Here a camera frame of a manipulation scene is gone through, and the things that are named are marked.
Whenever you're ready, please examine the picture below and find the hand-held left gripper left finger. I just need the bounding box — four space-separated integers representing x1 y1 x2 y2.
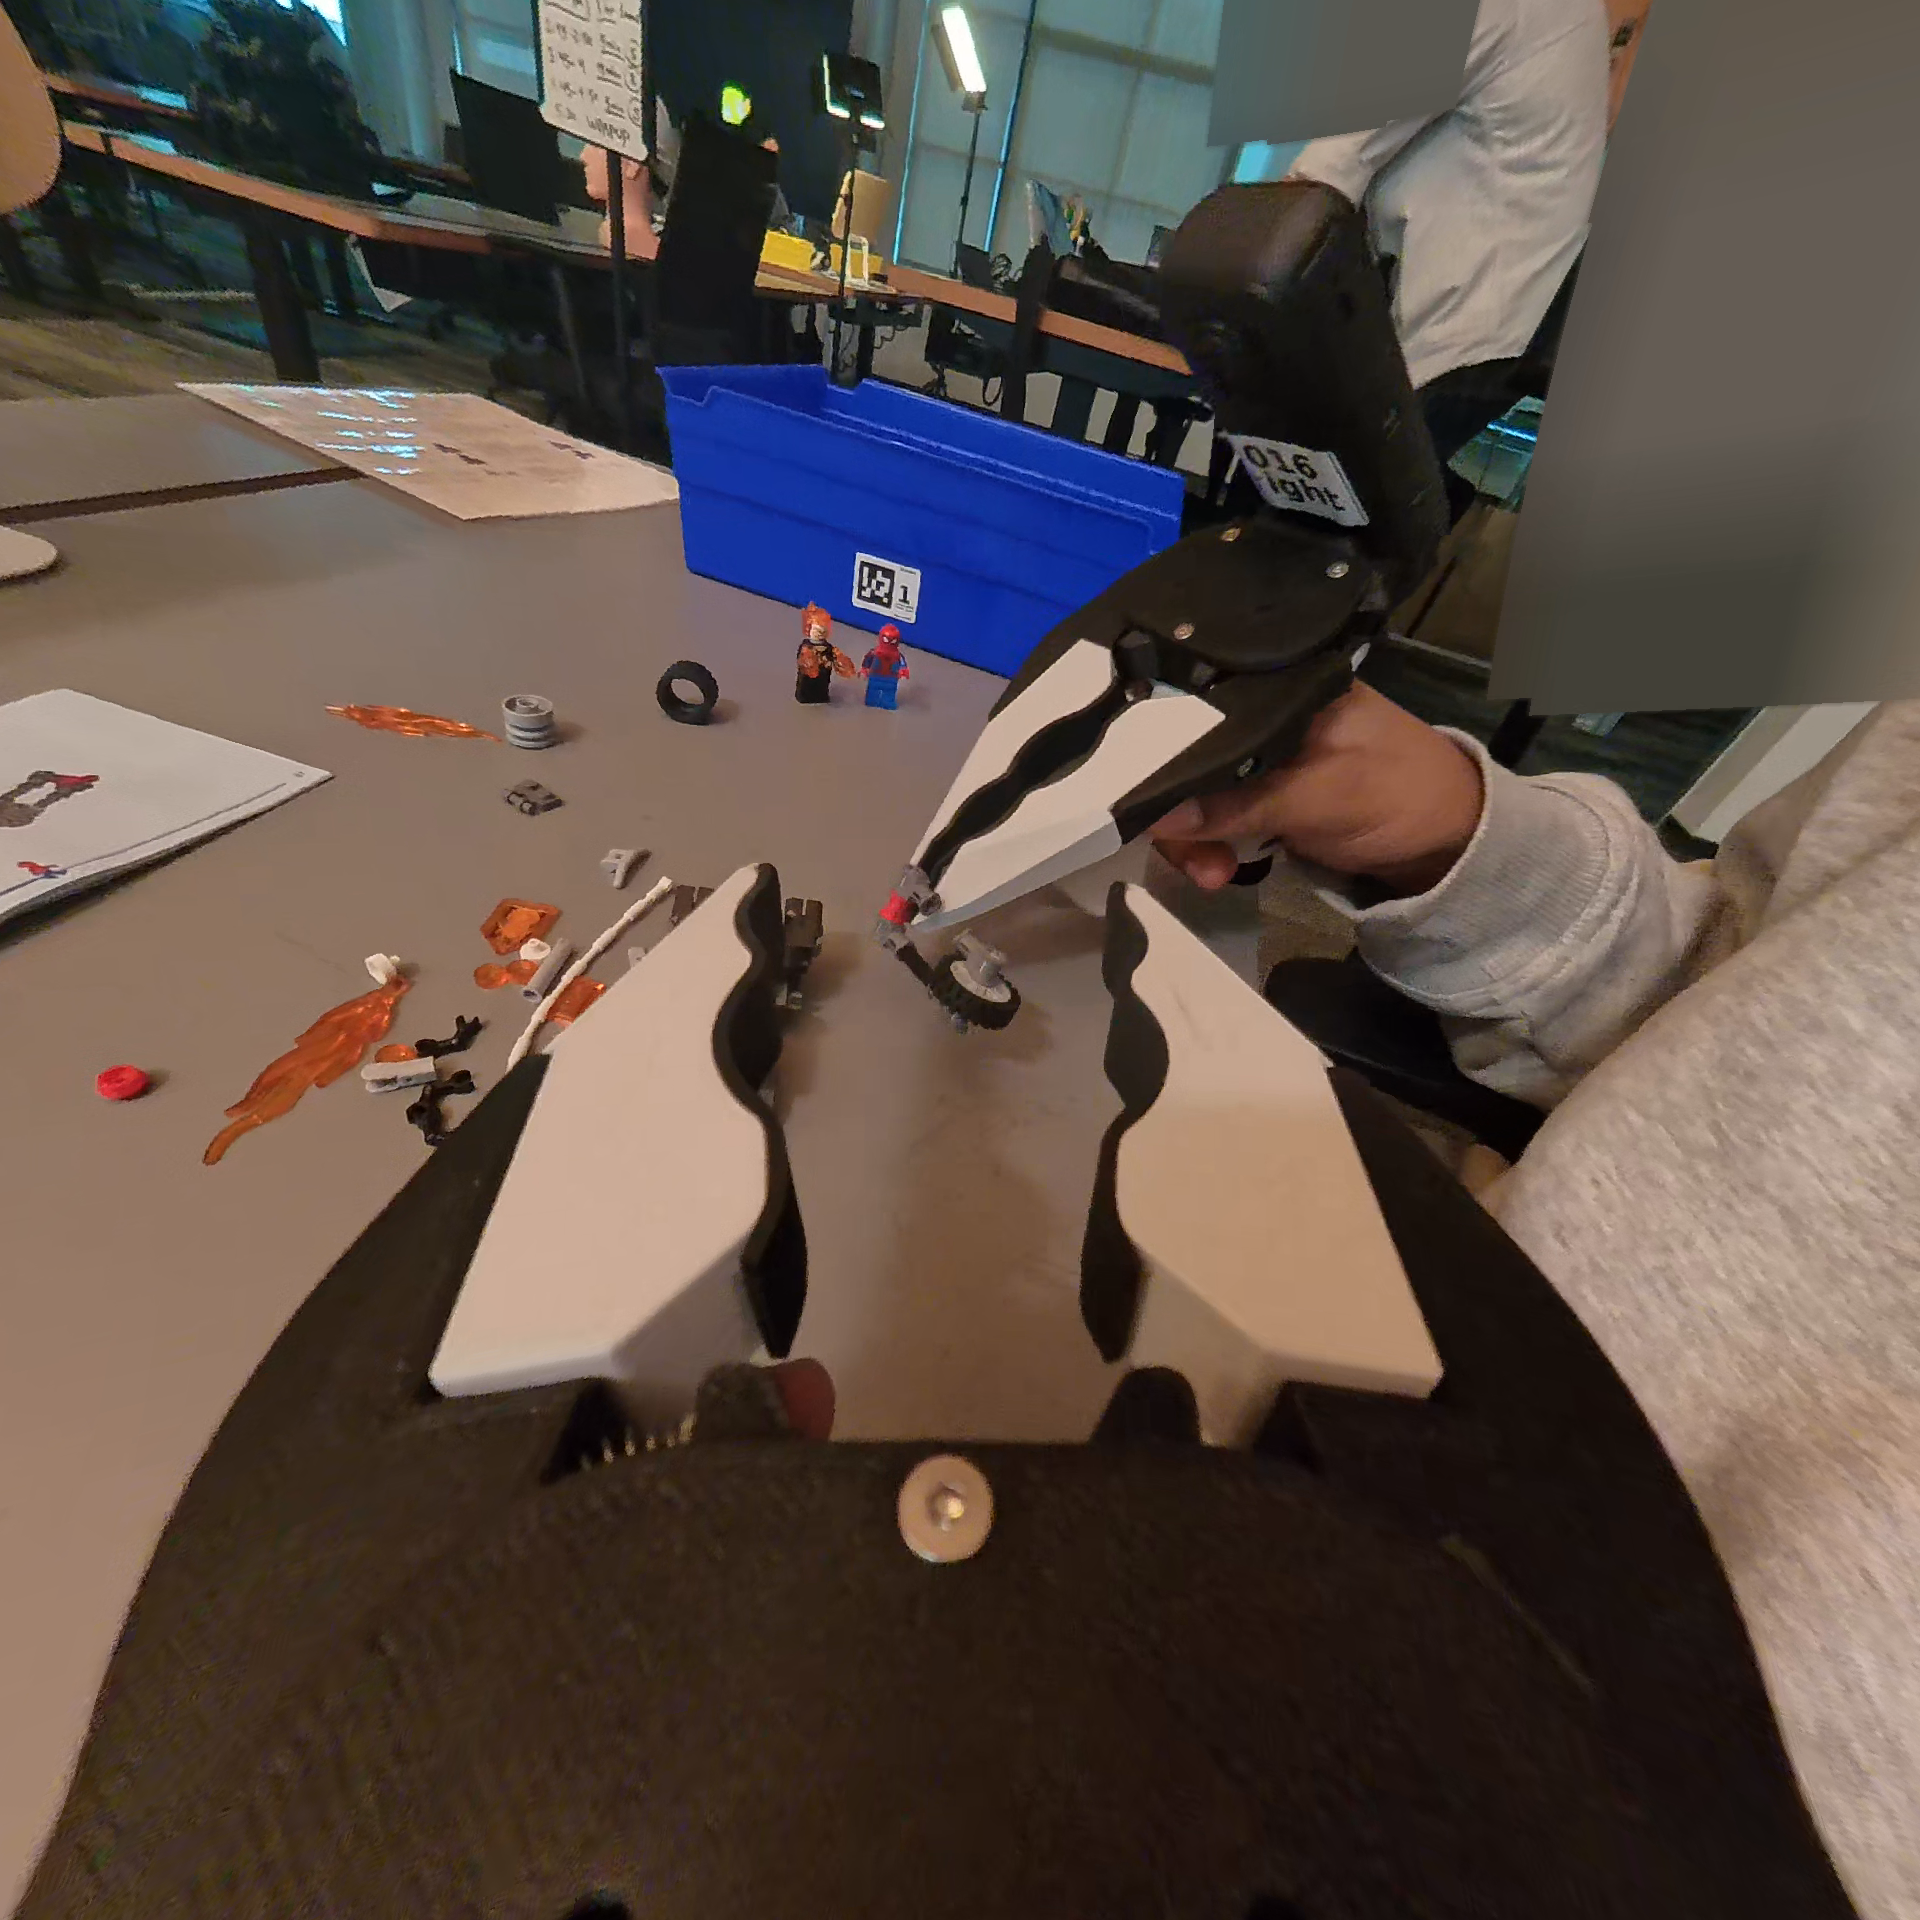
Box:
428 861 817 1404

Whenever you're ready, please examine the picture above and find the blue plastic bin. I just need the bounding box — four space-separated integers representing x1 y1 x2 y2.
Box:
660 364 1186 683

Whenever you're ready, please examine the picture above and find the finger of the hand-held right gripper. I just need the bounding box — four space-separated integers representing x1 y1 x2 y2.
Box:
908 692 1233 928
908 640 1151 899

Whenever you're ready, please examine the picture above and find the white handwritten sign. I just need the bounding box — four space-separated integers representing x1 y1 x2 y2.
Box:
536 0 652 164

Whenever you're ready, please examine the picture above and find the person's right forearm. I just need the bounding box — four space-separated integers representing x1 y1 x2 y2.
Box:
1352 728 1818 1120

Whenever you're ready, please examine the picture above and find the flame head lego minifigure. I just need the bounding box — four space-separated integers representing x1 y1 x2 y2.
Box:
792 598 867 712

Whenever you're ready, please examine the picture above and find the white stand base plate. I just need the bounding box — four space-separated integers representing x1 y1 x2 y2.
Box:
0 30 65 587

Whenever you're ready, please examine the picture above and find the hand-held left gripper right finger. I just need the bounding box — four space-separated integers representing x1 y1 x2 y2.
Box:
1079 882 1444 1442

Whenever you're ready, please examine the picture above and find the black office chair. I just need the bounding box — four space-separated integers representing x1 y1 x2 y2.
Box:
652 113 781 368

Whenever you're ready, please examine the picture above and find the person's right hand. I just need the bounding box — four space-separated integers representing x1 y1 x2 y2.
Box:
1148 681 1491 904

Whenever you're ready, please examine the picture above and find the yellow box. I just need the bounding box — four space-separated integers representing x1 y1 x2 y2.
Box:
757 225 887 289

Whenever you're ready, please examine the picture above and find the lego wheel fork assembly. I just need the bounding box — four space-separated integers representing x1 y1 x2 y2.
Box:
873 885 1025 1037

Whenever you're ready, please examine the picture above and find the large orange lego flame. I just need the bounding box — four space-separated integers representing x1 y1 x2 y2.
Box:
201 966 417 1169

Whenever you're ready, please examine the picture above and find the white instruction booklet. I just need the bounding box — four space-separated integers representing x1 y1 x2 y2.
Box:
0 689 336 923

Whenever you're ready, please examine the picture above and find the black monitor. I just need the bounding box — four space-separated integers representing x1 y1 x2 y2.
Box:
448 66 579 204

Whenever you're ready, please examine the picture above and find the wooden office desk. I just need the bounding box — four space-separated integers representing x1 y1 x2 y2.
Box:
757 257 1203 437
41 75 671 385

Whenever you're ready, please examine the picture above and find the thin orange lego flame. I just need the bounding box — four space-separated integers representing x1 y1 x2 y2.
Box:
324 700 501 746

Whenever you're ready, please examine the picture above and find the white paper sheet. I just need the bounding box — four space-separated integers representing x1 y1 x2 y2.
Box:
176 382 682 522

